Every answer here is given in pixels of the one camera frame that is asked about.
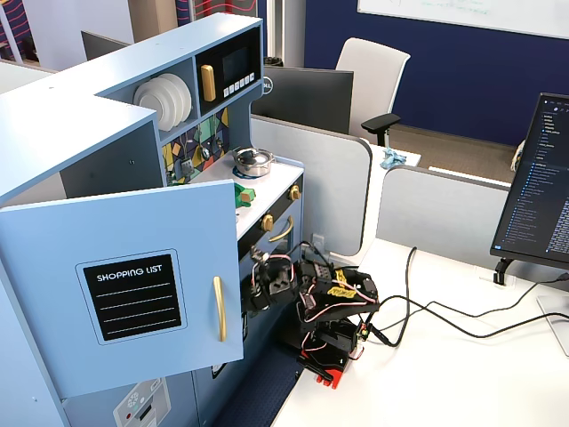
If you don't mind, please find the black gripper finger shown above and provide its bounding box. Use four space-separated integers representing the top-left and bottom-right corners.
242 289 270 312
249 264 268 293

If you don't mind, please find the gold cabinet door handle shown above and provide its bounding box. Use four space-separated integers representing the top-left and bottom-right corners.
212 276 228 342

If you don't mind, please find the white bundle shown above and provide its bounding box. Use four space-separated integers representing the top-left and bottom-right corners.
510 140 528 173

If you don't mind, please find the gold microwave handle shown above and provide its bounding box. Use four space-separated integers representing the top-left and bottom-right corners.
200 64 217 103

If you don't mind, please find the black cable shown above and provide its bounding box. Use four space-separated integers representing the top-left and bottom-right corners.
372 246 419 348
364 278 569 328
375 294 569 339

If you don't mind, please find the blue shopping list cabinet door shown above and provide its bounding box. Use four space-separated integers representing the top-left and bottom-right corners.
0 179 245 399

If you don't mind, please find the gold oven handle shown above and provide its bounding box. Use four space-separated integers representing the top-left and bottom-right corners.
268 216 294 244

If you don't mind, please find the whiteboard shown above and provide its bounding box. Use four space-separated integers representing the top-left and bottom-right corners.
357 0 569 40

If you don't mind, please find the black toy microwave door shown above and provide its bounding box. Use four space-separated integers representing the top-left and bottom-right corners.
196 27 262 117

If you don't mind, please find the white office chair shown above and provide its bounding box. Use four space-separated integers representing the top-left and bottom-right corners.
334 36 412 148

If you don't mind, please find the black Dell monitor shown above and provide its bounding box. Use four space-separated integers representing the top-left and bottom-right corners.
251 65 356 136

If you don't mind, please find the silver toy pot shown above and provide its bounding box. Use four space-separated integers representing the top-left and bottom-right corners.
232 148 276 177

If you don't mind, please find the rounded grey desk divider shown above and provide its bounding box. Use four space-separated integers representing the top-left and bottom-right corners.
249 113 373 257

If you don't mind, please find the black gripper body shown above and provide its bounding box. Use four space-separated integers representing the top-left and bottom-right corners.
264 255 298 309

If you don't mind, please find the blue toy kitchen unit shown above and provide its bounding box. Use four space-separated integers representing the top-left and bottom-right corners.
0 12 306 427

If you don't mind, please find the monitor showing code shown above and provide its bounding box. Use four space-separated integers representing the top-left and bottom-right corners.
490 92 569 269

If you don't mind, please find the red table clamp base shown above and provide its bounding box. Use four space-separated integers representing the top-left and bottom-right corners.
296 349 352 390

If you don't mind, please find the white toy plate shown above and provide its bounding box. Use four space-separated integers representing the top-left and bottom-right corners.
148 77 184 125
158 72 193 122
133 80 168 132

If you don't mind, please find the dark small monitor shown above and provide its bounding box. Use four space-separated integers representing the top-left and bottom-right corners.
80 30 132 61

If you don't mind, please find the silver monitor base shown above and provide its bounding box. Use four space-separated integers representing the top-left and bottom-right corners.
536 294 569 358

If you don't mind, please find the blue cloth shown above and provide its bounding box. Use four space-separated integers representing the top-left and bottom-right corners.
379 148 407 171

